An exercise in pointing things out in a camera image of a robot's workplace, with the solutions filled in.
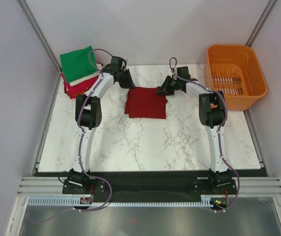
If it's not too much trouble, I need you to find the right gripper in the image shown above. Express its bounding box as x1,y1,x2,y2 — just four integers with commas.
156,76,181,96

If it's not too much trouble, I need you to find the dark red t shirt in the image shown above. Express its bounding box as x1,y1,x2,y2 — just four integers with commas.
125,87,168,119

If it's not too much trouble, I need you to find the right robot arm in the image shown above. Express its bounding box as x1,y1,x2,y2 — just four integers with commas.
156,66,233,194

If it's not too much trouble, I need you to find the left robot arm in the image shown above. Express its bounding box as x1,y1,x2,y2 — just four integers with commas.
69,56,136,177

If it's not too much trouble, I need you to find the white folded t shirt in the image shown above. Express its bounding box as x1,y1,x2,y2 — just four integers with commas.
67,65,99,87

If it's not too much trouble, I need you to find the pink red folded t shirt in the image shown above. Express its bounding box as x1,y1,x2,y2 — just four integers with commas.
61,73,98,99

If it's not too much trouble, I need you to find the green folded t shirt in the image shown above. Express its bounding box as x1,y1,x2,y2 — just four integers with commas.
60,46,97,82

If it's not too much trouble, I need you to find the orange plastic basket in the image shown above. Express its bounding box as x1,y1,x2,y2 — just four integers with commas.
204,44,268,111

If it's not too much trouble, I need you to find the right aluminium frame post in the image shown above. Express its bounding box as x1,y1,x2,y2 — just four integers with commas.
245,0,278,47

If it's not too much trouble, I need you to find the aluminium frame post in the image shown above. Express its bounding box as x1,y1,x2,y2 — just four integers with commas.
245,0,278,47
17,0,62,73

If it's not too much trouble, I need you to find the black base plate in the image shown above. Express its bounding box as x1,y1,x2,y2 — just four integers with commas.
62,169,238,203

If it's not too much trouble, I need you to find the white slotted cable duct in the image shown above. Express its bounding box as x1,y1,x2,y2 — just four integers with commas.
28,196,228,208

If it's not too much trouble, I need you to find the left aluminium frame post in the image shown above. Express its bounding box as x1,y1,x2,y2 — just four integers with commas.
17,0,62,73

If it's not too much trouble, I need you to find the aluminium rail profile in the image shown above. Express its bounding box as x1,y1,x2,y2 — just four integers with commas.
17,177,281,197

